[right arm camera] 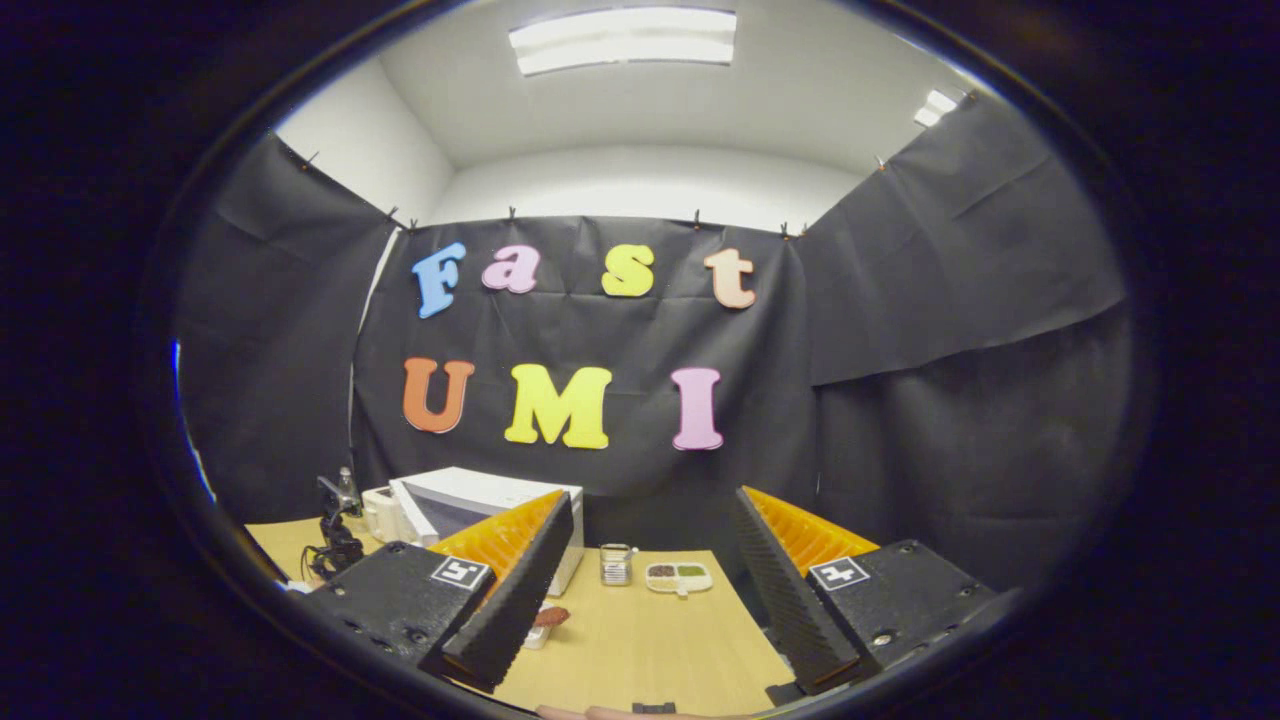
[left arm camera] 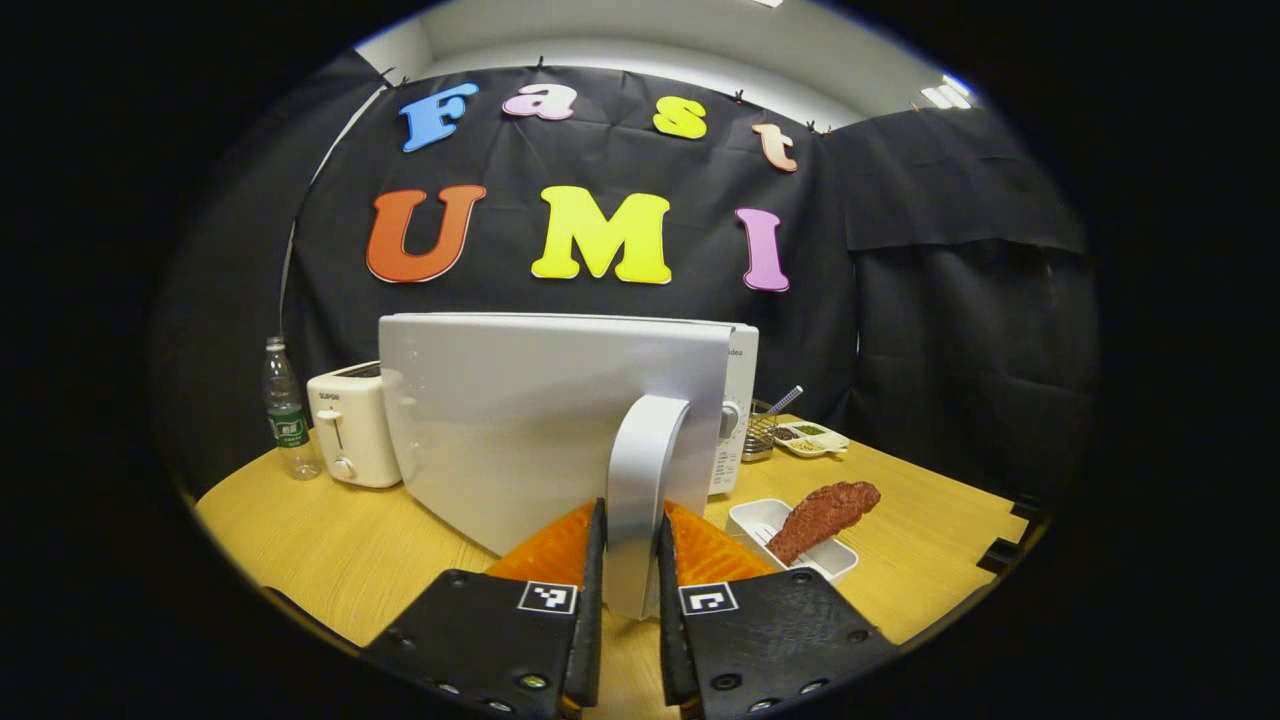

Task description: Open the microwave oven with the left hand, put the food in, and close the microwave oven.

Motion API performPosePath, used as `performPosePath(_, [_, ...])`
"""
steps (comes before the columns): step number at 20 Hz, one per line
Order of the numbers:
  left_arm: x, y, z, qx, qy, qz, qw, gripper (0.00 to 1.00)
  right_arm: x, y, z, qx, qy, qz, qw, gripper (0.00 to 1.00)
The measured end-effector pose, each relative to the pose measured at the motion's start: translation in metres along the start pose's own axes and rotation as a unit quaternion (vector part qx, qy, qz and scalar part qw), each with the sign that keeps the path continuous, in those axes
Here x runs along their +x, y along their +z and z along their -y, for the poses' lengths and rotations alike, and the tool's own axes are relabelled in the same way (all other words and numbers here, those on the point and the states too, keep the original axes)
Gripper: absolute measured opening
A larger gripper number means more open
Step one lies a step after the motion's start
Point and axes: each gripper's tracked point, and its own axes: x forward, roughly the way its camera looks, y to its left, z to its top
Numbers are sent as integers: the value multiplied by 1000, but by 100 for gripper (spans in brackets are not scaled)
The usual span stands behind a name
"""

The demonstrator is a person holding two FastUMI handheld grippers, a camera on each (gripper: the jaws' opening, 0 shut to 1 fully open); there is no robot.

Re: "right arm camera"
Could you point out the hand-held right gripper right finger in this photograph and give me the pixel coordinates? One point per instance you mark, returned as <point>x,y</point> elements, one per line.
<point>780,590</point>

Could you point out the white toaster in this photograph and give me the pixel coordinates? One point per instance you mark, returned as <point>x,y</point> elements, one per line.
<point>378,515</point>

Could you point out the divided cream condiment dish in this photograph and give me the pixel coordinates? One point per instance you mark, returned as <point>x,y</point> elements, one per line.
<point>679,576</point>

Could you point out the small white plastic tray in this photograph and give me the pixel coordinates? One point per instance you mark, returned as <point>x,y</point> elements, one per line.
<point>535,637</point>

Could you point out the large ceiling light panel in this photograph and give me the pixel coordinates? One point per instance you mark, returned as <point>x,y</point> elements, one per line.
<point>622,40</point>

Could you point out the small ceiling light panel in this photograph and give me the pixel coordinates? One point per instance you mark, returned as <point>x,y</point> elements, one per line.
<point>936,108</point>

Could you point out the reddish brown meat skewer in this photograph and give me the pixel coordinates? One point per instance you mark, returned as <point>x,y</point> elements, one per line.
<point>552,616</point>

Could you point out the white microwave oven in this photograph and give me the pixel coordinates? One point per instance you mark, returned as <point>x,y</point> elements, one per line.
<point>470,490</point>

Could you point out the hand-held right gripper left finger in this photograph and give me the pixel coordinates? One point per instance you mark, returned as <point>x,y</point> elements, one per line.
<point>520,590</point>

